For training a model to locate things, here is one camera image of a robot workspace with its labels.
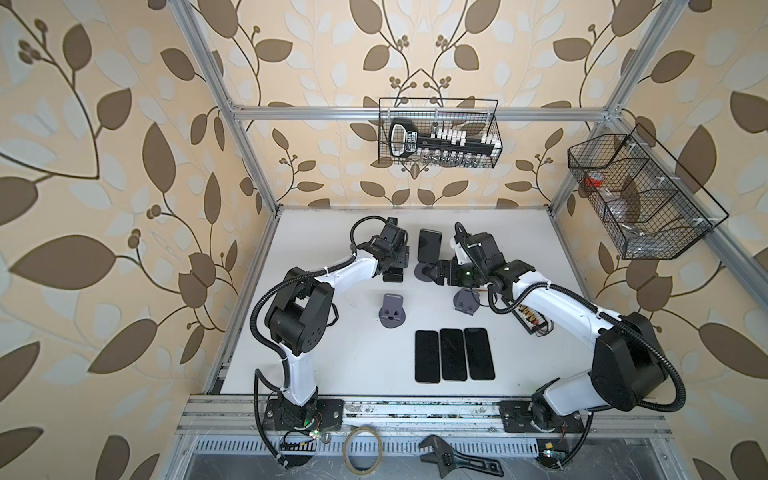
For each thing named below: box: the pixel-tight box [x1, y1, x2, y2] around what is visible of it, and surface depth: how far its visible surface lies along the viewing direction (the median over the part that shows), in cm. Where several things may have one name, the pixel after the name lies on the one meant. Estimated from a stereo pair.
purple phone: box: [415, 330, 441, 383], surface depth 86 cm
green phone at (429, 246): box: [417, 228, 442, 265], surface depth 97 cm
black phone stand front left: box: [379, 293, 406, 329], surface depth 88 cm
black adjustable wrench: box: [418, 435, 504, 478], surface depth 69 cm
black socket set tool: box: [389, 120, 503, 158], surface depth 84 cm
